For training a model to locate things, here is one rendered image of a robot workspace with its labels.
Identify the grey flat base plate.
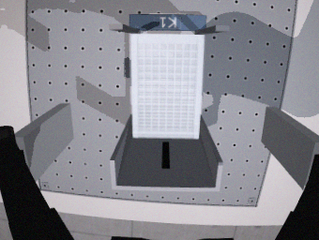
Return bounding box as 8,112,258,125
25,0,298,207

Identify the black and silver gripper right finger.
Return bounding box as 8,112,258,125
261,107,319,240

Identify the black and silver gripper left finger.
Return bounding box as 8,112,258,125
0,103,74,240

